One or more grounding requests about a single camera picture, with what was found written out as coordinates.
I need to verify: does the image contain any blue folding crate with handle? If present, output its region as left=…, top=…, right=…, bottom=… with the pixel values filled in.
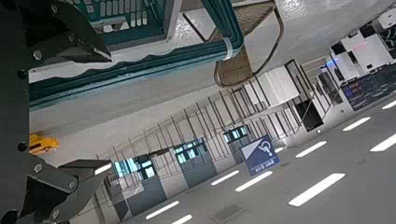
left=28, top=0, right=246, bottom=112

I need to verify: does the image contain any white slanted panel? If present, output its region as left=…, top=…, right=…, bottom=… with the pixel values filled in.
left=249, top=64, right=302, bottom=109

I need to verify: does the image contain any grey gate kiosk lit screen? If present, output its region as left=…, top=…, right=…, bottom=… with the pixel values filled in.
left=221, top=124, right=252, bottom=164
left=172, top=138, right=219, bottom=189
left=112, top=155, right=168, bottom=217

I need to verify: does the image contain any yellow object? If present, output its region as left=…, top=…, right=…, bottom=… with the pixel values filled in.
left=29, top=133, right=61, bottom=156

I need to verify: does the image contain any black slanted panel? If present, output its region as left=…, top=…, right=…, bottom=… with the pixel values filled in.
left=293, top=99, right=325, bottom=133

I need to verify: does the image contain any blue wheelchair sign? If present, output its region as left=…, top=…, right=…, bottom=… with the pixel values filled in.
left=239, top=133, right=281, bottom=177

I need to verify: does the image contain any brown wicker chair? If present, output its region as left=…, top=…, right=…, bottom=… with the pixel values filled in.
left=181, top=0, right=285, bottom=89

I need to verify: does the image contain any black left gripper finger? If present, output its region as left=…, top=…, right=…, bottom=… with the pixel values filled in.
left=17, top=0, right=112, bottom=71
left=18, top=153, right=113, bottom=224

